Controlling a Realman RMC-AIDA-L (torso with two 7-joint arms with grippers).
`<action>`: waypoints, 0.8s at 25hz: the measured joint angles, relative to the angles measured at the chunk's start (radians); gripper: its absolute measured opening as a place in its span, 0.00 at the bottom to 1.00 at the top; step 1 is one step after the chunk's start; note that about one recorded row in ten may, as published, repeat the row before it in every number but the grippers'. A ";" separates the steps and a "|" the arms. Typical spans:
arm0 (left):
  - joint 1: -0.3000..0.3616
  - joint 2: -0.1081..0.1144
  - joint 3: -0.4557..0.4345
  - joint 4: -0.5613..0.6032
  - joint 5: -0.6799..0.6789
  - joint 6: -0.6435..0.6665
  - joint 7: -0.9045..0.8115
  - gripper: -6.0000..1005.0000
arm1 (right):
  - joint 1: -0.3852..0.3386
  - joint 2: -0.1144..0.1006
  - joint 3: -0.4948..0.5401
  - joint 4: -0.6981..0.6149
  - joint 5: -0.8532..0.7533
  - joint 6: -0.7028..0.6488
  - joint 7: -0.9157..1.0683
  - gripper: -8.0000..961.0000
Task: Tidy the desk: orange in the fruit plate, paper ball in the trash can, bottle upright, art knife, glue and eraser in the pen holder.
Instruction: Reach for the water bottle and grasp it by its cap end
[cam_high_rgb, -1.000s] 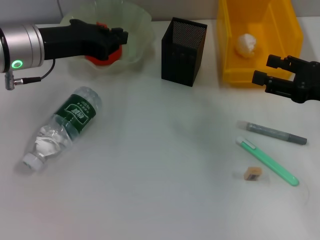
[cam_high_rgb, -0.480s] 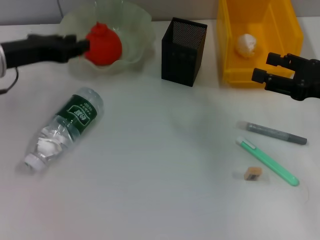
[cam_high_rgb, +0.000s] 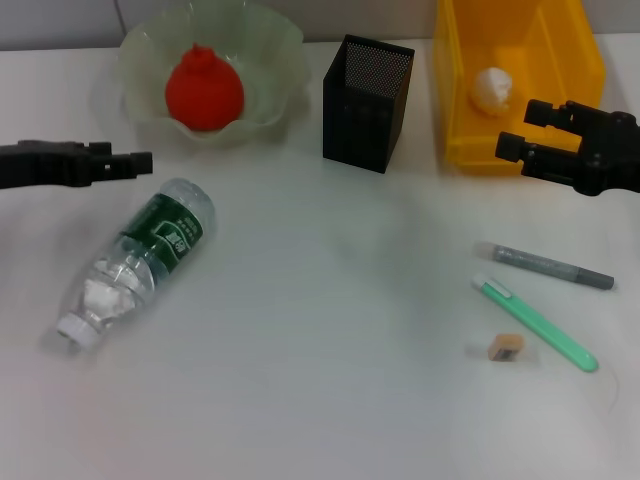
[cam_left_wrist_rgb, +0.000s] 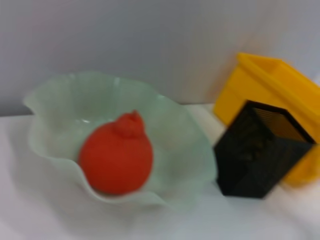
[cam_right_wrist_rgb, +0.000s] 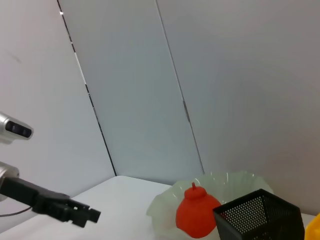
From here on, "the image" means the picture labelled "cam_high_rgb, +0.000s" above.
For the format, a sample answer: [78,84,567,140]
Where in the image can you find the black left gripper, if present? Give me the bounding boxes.
[0,139,154,191]

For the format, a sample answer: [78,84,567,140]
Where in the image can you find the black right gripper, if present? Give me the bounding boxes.
[494,98,640,197]

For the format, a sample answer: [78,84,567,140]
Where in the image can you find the white paper ball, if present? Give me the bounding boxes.
[467,65,516,117]

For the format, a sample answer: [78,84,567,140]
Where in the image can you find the clear green-label water bottle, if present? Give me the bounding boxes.
[53,177,217,351]

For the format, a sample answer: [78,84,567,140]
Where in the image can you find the red-orange toy orange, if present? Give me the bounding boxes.
[165,43,246,134]

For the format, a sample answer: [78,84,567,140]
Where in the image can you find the green pen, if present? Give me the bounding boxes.
[469,272,600,374]

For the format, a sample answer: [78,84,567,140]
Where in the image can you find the grey marker pen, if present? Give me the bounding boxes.
[472,239,616,290]

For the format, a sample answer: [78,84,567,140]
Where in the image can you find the black mesh pen holder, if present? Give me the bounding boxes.
[322,33,416,175]

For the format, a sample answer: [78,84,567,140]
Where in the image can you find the pale green glass fruit bowl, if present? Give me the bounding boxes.
[117,0,309,150]

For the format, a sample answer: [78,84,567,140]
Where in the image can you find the yellow plastic bin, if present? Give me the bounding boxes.
[432,0,609,177]

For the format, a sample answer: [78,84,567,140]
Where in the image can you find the small wooden pencil sharpener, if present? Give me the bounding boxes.
[487,333,525,362]

